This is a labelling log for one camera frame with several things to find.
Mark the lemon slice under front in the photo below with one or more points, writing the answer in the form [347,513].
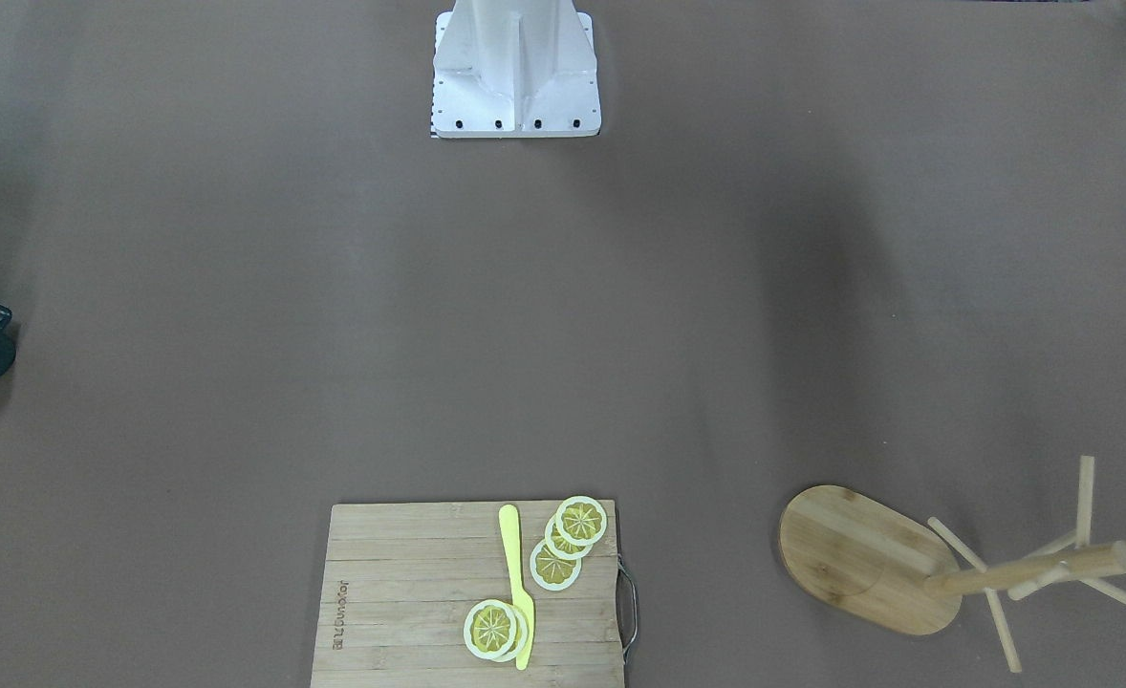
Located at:
[522,628]

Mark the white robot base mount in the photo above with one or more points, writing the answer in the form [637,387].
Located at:
[514,70]

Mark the lemon slice middle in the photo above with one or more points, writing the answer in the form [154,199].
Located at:
[560,547]

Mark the bamboo cutting board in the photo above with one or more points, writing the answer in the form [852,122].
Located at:
[400,579]

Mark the wooden cup storage rack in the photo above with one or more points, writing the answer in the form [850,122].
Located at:
[866,559]

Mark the lemon slice lower of three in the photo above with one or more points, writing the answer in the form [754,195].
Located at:
[552,572]

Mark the yellow plastic knife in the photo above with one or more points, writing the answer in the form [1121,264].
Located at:
[510,530]

